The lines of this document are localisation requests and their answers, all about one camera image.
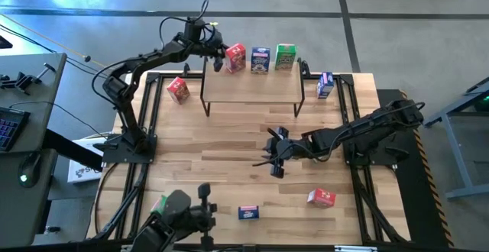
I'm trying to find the Frosted Flakes cereal box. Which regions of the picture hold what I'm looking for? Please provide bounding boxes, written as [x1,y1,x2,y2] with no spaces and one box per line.
[238,205,261,221]
[250,47,271,75]
[316,71,335,100]

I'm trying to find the black floor cable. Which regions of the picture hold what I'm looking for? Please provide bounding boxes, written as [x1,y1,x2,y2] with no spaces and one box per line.
[0,22,110,79]

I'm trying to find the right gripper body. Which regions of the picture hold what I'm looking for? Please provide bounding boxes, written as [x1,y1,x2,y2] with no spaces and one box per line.
[267,137,306,161]

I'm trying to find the black aluminium table frame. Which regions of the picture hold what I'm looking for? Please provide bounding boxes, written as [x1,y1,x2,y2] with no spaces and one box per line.
[91,70,412,252]

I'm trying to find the grey metal table frame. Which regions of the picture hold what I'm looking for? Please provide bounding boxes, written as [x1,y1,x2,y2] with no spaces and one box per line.
[423,76,489,200]

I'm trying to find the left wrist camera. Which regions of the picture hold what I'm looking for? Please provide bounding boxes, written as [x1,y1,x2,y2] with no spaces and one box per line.
[184,16,207,44]

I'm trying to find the black computer mouse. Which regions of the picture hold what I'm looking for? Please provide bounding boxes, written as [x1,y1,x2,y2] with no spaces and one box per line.
[17,150,43,189]

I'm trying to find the grey desk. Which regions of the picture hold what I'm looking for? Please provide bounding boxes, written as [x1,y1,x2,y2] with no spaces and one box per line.
[0,52,68,249]

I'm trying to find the black desk clamp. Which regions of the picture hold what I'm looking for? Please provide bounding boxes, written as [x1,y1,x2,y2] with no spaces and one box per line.
[0,63,57,95]

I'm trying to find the yellow cord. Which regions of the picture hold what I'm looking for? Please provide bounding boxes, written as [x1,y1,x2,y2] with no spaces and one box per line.
[0,13,108,69]

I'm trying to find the black backlit keyboard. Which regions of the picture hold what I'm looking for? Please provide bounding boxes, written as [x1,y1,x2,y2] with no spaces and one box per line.
[0,105,31,153]

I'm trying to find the black mat hazard stripes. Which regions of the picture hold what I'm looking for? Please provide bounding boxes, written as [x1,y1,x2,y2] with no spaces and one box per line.
[376,88,456,250]

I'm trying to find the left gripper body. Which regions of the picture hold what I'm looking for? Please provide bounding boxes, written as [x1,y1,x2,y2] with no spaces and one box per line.
[204,25,227,58]

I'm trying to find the white printed cardboard box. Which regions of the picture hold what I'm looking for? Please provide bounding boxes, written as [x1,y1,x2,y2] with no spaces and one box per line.
[66,135,105,185]

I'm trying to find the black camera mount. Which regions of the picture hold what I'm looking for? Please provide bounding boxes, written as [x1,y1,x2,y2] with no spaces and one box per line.
[129,182,219,252]

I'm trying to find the wooden shelf black metal frame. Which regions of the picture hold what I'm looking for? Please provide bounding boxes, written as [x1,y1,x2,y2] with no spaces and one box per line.
[199,55,306,118]

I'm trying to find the Froot Loops cereal box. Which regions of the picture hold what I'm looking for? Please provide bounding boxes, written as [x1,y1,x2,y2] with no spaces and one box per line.
[306,188,338,209]
[166,76,191,105]
[224,42,248,74]

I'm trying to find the Apple Jacks cereal box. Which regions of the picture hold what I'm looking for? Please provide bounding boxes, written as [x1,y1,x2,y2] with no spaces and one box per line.
[274,44,298,72]
[150,194,169,217]

